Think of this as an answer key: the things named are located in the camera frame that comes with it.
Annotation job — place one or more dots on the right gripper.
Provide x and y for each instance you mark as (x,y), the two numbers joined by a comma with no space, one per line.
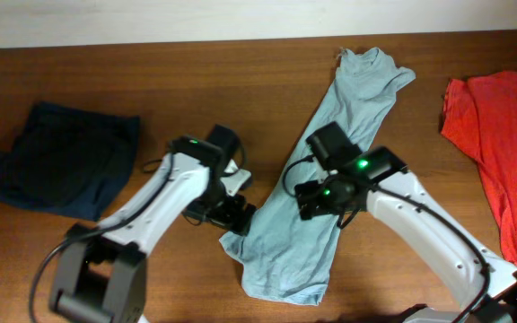
(311,200)

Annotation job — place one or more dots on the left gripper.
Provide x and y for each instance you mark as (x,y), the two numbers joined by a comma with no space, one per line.
(229,217)

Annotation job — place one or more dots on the light blue t-shirt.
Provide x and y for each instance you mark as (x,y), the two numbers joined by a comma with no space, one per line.
(289,249)

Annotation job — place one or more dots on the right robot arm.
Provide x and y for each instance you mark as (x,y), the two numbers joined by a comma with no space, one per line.
(380,183)

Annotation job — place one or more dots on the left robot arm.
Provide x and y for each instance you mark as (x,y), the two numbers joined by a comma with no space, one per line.
(102,271)

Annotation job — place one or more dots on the red t-shirt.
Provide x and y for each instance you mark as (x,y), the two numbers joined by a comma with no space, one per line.
(480,119)

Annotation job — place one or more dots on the dark navy folded garment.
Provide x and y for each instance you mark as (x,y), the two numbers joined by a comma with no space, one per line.
(69,162)

